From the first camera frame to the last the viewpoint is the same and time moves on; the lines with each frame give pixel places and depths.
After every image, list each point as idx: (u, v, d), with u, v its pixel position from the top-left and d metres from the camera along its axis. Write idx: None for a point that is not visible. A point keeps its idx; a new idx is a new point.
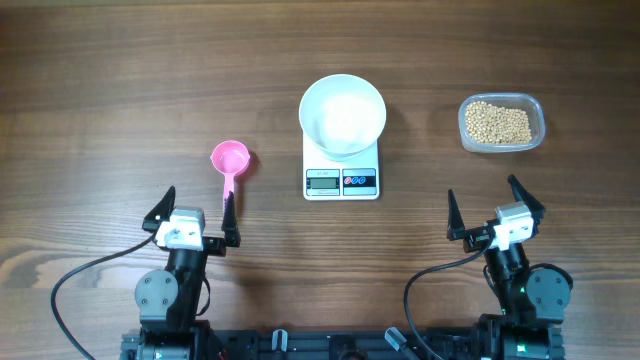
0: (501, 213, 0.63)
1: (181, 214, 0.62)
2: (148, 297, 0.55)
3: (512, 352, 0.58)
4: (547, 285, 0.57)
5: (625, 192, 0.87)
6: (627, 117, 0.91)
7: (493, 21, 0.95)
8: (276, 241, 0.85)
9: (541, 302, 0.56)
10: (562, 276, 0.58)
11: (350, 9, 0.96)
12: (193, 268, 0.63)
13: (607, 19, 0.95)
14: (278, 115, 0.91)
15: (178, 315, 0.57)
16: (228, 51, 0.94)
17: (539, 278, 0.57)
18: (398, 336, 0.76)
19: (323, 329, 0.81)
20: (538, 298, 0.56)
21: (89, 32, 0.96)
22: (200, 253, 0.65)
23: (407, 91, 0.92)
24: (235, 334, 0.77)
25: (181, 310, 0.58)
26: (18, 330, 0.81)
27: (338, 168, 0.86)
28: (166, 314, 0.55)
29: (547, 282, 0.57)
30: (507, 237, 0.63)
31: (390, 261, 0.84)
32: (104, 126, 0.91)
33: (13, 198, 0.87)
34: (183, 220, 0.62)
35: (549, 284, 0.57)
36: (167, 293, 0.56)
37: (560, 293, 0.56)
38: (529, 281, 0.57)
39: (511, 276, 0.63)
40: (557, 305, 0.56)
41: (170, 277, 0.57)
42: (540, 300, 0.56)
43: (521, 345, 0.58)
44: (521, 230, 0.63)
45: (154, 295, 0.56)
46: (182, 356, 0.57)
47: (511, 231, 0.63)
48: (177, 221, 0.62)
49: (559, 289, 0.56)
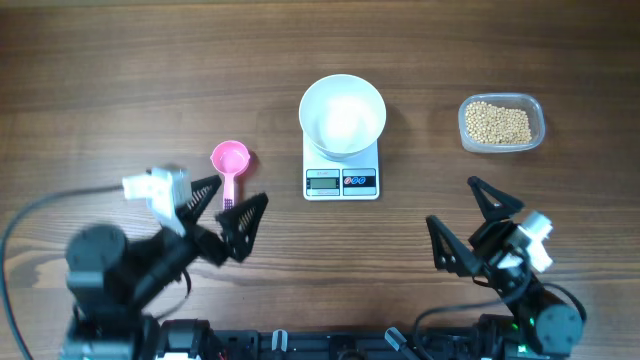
0: (525, 229, 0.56)
1: (159, 173, 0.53)
2: (84, 253, 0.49)
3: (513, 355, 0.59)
4: (557, 327, 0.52)
5: (625, 192, 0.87)
6: (627, 117, 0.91)
7: (493, 21, 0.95)
8: (276, 241, 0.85)
9: (549, 340, 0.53)
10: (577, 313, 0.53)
11: (350, 9, 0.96)
12: (171, 258, 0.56)
13: (608, 19, 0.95)
14: (278, 115, 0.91)
15: (116, 285, 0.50)
16: (228, 52, 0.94)
17: (551, 316, 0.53)
18: (398, 336, 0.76)
19: (324, 330, 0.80)
20: (546, 336, 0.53)
21: (89, 32, 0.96)
22: (188, 249, 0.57)
23: (407, 91, 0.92)
24: (236, 334, 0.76)
25: (121, 278, 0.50)
26: (18, 330, 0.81)
27: (338, 168, 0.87)
28: (100, 276, 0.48)
29: (560, 318, 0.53)
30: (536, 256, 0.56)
31: (390, 261, 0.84)
32: (104, 126, 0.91)
33: (13, 198, 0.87)
34: (156, 178, 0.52)
35: (562, 322, 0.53)
36: (107, 252, 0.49)
37: (572, 331, 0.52)
38: (540, 318, 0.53)
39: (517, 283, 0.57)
40: (566, 343, 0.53)
41: (116, 233, 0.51)
42: (547, 337, 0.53)
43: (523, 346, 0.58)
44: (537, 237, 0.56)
45: (90, 253, 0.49)
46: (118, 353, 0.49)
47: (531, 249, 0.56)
48: (149, 178, 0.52)
49: (573, 327, 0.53)
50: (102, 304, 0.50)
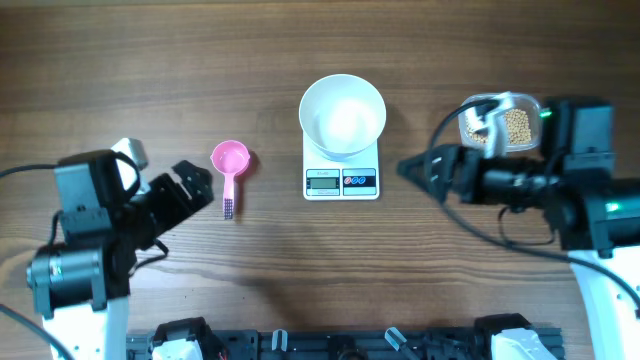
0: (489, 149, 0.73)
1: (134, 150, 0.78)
2: (75, 158, 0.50)
3: (603, 217, 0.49)
4: (592, 121, 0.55)
5: None
6: (627, 117, 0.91)
7: (493, 21, 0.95)
8: (276, 241, 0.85)
9: (595, 150, 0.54)
10: (598, 105, 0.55)
11: (350, 9, 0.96)
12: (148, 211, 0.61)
13: (608, 19, 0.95)
14: (278, 115, 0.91)
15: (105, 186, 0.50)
16: (228, 51, 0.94)
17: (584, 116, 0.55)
18: (398, 336, 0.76)
19: (324, 330, 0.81)
20: (589, 147, 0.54)
21: (89, 32, 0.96)
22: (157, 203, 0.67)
23: (407, 91, 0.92)
24: (235, 334, 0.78)
25: (112, 186, 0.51)
26: (17, 330, 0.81)
27: (338, 168, 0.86)
28: (89, 167, 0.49)
29: (597, 122, 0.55)
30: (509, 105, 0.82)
31: (390, 261, 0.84)
32: (104, 126, 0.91)
33: (13, 198, 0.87)
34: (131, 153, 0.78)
35: (596, 125, 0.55)
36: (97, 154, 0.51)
37: (599, 134, 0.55)
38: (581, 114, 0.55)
39: (518, 170, 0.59)
40: (601, 147, 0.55)
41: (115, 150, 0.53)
42: (592, 148, 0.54)
43: (613, 204, 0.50)
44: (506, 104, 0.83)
45: (80, 157, 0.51)
46: (89, 257, 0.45)
47: (500, 108, 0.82)
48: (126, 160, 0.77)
49: (599, 129, 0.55)
50: (87, 199, 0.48)
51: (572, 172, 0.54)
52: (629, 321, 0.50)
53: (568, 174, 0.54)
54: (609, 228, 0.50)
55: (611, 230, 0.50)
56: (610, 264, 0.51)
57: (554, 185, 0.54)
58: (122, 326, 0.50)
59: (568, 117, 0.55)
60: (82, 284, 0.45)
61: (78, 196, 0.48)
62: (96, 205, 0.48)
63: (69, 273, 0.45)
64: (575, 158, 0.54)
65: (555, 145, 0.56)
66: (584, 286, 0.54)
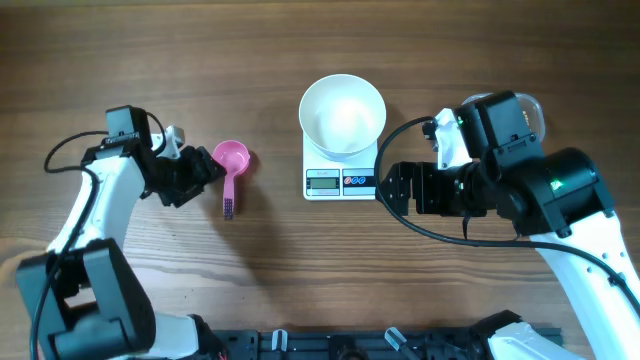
0: (437, 131, 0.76)
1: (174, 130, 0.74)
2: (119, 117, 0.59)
3: (549, 197, 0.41)
4: (503, 112, 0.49)
5: (625, 192, 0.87)
6: (627, 117, 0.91)
7: (493, 21, 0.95)
8: (277, 241, 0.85)
9: (519, 138, 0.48)
10: (507, 97, 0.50)
11: (350, 9, 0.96)
12: (174, 180, 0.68)
13: (608, 19, 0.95)
14: (278, 116, 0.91)
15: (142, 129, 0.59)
16: (228, 52, 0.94)
17: (499, 108, 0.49)
18: (398, 336, 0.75)
19: (324, 331, 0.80)
20: (513, 135, 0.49)
21: (89, 31, 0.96)
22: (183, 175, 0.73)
23: (407, 91, 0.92)
24: (235, 334, 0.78)
25: (143, 132, 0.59)
26: (17, 331, 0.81)
27: (338, 168, 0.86)
28: (128, 110, 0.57)
29: (507, 113, 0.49)
30: (446, 121, 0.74)
31: (390, 261, 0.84)
32: (104, 125, 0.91)
33: (13, 198, 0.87)
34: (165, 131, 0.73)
35: (509, 115, 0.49)
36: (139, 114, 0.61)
37: (514, 123, 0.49)
38: (481, 113, 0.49)
39: (461, 174, 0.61)
40: (525, 134, 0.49)
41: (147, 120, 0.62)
42: (516, 136, 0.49)
43: (557, 182, 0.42)
44: (446, 118, 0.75)
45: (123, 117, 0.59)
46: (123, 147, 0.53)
47: (439, 125, 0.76)
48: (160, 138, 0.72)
49: (513, 120, 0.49)
50: (125, 127, 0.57)
51: (507, 167, 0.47)
52: (607, 297, 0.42)
53: (504, 169, 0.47)
54: (559, 206, 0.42)
55: (562, 208, 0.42)
56: (574, 242, 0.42)
57: (495, 182, 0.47)
58: (131, 190, 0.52)
59: (475, 119, 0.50)
60: (116, 154, 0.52)
61: (119, 123, 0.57)
62: (131, 130, 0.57)
63: (108, 151, 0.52)
64: (506, 150, 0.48)
65: (482, 145, 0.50)
66: (559, 268, 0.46)
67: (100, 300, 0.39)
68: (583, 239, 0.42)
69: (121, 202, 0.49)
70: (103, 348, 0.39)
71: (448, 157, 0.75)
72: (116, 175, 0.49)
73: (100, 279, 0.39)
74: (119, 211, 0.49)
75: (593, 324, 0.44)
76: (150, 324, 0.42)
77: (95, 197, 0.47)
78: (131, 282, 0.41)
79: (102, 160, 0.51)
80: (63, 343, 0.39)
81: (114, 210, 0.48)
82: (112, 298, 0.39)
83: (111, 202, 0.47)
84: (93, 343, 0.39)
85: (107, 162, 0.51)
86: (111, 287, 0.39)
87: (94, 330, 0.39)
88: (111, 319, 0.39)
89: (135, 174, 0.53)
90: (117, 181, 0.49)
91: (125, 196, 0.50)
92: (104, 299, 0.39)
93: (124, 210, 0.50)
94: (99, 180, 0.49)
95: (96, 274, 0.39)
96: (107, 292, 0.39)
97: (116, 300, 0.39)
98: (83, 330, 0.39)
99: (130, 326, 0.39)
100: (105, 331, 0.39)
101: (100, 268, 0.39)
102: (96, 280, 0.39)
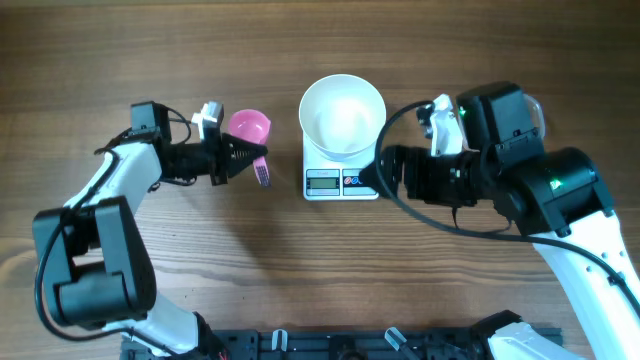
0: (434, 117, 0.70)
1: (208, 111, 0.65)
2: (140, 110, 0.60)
3: (549, 196, 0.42)
4: (506, 108, 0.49)
5: (625, 191, 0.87)
6: (625, 117, 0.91)
7: (493, 21, 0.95)
8: (277, 241, 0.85)
9: (522, 133, 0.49)
10: (513, 92, 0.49)
11: (350, 9, 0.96)
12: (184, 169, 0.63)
13: (607, 19, 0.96)
14: (278, 116, 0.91)
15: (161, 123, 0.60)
16: (228, 52, 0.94)
17: (505, 103, 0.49)
18: (398, 336, 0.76)
19: (324, 330, 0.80)
20: (516, 130, 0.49)
21: (89, 32, 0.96)
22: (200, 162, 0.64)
23: (407, 91, 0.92)
24: (235, 334, 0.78)
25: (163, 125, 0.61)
26: (18, 330, 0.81)
27: (338, 168, 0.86)
28: (151, 105, 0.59)
29: (511, 107, 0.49)
30: (443, 107, 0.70)
31: (390, 261, 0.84)
32: (103, 126, 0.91)
33: (12, 198, 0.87)
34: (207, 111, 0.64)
35: (514, 109, 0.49)
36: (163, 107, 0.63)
37: (519, 118, 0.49)
38: (487, 107, 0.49)
39: (457, 162, 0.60)
40: (527, 131, 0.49)
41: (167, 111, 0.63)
42: (519, 131, 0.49)
43: (557, 181, 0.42)
44: (444, 104, 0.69)
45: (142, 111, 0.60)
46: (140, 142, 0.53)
47: (436, 111, 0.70)
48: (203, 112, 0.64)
49: (519, 114, 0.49)
50: (147, 121, 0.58)
51: (508, 163, 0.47)
52: (605, 293, 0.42)
53: (505, 165, 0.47)
54: (558, 206, 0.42)
55: (561, 206, 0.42)
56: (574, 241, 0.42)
57: (496, 179, 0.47)
58: (149, 172, 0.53)
59: (477, 112, 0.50)
60: (138, 142, 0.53)
61: (140, 116, 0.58)
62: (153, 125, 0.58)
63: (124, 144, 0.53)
64: (507, 146, 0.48)
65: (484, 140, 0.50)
66: (556, 265, 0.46)
67: (106, 253, 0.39)
68: (582, 238, 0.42)
69: (139, 180, 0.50)
70: (101, 305, 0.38)
71: (444, 145, 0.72)
72: (134, 156, 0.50)
73: (108, 234, 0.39)
74: (135, 185, 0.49)
75: (592, 320, 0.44)
76: (151, 288, 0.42)
77: (115, 168, 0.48)
78: (137, 241, 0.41)
79: (123, 148, 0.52)
80: (62, 299, 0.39)
81: (131, 182, 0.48)
82: (119, 253, 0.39)
83: (129, 173, 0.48)
84: (93, 300, 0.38)
85: (127, 147, 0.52)
86: (118, 243, 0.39)
87: (95, 286, 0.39)
88: (114, 274, 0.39)
89: (153, 160, 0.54)
90: (136, 158, 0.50)
91: (140, 178, 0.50)
92: (109, 253, 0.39)
93: (140, 188, 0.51)
94: (120, 157, 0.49)
95: (104, 229, 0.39)
96: (114, 247, 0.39)
97: (122, 256, 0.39)
98: (85, 285, 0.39)
99: (131, 285, 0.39)
100: (106, 287, 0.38)
101: (110, 222, 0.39)
102: (105, 234, 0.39)
